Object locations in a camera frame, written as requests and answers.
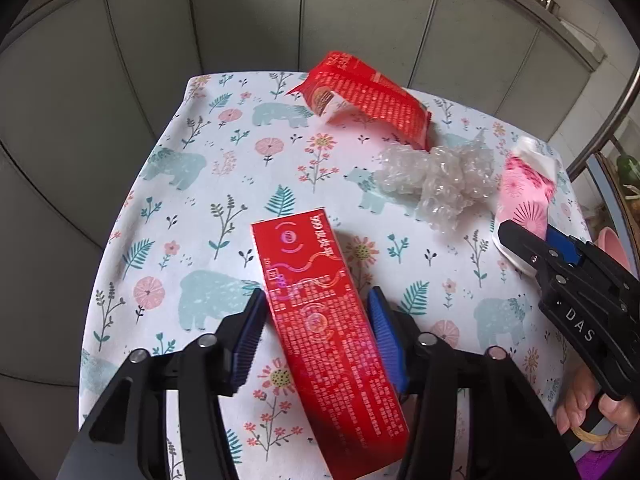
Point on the grey panelled cabinet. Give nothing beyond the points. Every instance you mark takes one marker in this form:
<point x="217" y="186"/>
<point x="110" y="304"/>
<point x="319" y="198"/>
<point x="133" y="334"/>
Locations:
<point x="100" y="85"/>

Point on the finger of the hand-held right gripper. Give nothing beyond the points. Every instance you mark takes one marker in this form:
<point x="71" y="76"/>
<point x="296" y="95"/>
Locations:
<point x="525" y="247"/>
<point x="562" y="242"/>

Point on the metal railing tube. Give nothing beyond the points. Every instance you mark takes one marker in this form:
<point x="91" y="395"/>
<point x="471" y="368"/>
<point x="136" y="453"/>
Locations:
<point x="607" y="125"/>

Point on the pink plastic basin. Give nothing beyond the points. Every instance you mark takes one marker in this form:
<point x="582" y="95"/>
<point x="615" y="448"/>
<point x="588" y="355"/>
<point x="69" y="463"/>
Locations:
<point x="607" y="240"/>

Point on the red cardboard box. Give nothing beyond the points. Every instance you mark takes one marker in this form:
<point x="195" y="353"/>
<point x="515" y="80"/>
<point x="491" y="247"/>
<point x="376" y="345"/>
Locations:
<point x="325" y="340"/>

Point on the pink paper cup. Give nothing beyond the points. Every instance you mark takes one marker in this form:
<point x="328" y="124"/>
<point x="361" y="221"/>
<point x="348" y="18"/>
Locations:
<point x="525" y="195"/>

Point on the purple garment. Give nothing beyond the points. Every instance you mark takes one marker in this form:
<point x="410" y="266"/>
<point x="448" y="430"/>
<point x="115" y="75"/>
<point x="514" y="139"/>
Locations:
<point x="600" y="467"/>

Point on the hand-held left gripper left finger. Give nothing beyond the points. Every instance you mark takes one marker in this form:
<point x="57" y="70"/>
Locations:
<point x="250" y="337"/>

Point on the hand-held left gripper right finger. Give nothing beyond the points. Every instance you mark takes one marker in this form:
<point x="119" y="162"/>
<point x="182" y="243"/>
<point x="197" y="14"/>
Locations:
<point x="385" y="342"/>

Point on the red plastic wrapper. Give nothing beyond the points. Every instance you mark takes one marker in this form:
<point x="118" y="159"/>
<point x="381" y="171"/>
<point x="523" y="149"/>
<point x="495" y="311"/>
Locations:
<point x="370" y="95"/>

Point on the person's right hand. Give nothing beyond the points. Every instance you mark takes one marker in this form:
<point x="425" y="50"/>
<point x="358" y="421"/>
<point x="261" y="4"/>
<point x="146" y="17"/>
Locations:
<point x="580" y="410"/>

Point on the metal tap fixture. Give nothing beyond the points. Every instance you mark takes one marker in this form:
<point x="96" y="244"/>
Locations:
<point x="550" y="2"/>

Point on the crumpled clear bubble wrap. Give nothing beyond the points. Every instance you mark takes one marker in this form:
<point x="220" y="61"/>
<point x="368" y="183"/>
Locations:
<point x="440" y="180"/>

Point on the green round object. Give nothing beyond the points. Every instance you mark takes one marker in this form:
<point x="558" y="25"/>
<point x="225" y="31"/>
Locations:
<point x="626" y="170"/>

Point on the floral bear print tablecloth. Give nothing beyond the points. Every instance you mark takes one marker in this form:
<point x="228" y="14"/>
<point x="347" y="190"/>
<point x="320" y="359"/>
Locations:
<point x="200" y="185"/>

